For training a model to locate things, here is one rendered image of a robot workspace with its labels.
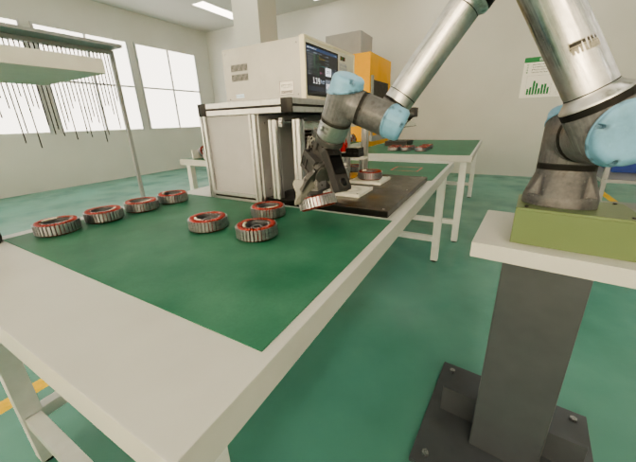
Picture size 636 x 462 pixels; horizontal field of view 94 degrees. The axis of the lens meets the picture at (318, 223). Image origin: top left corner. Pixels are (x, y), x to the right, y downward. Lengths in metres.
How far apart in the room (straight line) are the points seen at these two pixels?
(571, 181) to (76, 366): 0.97
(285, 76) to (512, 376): 1.20
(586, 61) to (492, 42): 5.76
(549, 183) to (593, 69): 0.26
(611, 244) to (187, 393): 0.82
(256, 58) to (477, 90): 5.42
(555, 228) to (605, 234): 0.08
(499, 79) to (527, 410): 5.73
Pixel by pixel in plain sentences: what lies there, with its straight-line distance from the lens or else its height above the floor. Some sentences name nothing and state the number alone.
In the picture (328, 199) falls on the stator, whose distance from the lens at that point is 0.83.
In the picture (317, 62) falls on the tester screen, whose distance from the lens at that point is 1.25.
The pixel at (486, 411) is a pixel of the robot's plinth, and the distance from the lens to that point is 1.20.
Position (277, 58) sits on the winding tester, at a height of 1.26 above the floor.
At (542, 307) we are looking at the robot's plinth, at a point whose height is 0.58.
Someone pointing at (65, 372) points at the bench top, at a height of 0.75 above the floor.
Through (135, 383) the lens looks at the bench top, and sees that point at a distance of 0.46.
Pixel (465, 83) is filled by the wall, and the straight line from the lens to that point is 6.44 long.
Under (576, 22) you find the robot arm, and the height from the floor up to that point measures 1.19.
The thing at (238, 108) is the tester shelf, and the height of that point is 1.09.
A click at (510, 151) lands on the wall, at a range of 6.43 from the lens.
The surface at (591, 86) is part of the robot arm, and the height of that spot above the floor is 1.08.
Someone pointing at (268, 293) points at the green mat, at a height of 0.75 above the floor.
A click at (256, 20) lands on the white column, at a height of 2.47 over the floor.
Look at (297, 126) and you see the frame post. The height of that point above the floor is 1.03.
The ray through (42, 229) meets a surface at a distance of 1.14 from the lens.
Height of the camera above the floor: 1.04
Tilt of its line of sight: 19 degrees down
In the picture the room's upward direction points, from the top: 2 degrees counter-clockwise
